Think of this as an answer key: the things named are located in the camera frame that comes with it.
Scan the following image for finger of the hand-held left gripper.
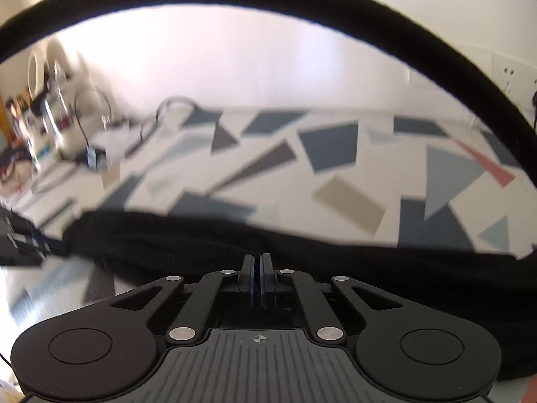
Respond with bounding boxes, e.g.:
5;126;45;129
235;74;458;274
40;236;70;262

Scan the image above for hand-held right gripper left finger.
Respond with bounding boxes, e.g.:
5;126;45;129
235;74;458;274
108;253;255;344

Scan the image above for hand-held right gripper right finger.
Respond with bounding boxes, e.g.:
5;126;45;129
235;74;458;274
260;253;404;342

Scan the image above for black pants with striped waistband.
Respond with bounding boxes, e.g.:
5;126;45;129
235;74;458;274
63;208;537;383

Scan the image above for geometric patterned tablecloth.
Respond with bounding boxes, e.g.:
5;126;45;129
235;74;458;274
0;107;537;303

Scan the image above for white round organizer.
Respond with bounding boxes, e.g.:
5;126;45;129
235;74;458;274
26;38;68;98

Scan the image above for black charger cable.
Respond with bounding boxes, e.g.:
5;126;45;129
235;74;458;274
73;92;198;169

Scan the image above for white wall socket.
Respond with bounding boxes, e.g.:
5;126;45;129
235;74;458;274
493;52;532;98

